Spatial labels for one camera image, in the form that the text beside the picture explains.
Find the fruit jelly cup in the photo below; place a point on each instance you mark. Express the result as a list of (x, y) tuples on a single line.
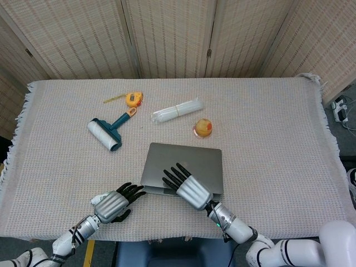
[(203, 128)]

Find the woven folding screen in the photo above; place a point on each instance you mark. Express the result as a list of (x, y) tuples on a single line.
[(172, 36)]

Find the yellow tape measure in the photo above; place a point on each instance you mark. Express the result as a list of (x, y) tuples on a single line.
[(133, 99)]

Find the white green plastic bottle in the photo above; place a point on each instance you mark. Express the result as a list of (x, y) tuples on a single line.
[(97, 198)]

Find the brass screen hinge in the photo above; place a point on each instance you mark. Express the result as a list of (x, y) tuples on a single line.
[(28, 52), (209, 53)]

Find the silver laptop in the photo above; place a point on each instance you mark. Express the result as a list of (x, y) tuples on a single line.
[(200, 164)]

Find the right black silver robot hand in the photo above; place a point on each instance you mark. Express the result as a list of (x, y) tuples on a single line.
[(194, 192)]

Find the beige woven tablecloth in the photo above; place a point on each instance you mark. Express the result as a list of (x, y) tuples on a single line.
[(264, 167)]

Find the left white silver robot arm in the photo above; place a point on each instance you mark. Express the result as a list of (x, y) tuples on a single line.
[(66, 242)]

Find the teal white lint roller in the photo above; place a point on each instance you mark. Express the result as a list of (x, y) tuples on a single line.
[(103, 135)]

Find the white black sneaker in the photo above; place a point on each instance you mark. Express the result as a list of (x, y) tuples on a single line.
[(352, 183)]

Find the bundle of clear plastic straws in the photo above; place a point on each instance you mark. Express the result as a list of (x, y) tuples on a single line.
[(178, 110)]

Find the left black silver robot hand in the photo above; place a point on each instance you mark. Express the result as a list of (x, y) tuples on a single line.
[(112, 205)]

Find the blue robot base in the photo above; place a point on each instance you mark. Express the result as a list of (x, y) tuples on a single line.
[(172, 254)]

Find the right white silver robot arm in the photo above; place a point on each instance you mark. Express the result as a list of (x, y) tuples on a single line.
[(242, 229)]

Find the white power strip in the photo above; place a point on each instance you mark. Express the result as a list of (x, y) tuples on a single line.
[(340, 109)]

